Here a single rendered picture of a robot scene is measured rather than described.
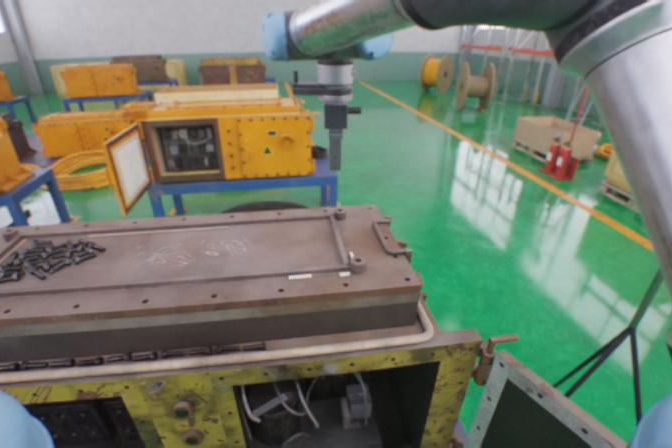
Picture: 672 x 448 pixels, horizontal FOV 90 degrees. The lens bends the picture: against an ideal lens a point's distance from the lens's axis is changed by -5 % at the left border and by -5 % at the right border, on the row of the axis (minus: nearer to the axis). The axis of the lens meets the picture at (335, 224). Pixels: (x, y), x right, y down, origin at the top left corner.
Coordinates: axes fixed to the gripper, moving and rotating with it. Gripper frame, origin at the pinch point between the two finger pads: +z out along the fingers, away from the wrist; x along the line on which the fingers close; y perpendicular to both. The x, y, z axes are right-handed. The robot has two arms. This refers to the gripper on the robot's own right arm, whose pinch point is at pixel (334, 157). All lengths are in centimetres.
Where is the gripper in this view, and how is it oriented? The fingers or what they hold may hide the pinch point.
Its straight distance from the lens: 85.4
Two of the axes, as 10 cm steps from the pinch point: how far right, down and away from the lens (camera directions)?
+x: -0.3, -4.8, 8.8
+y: 10.0, -0.1, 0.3
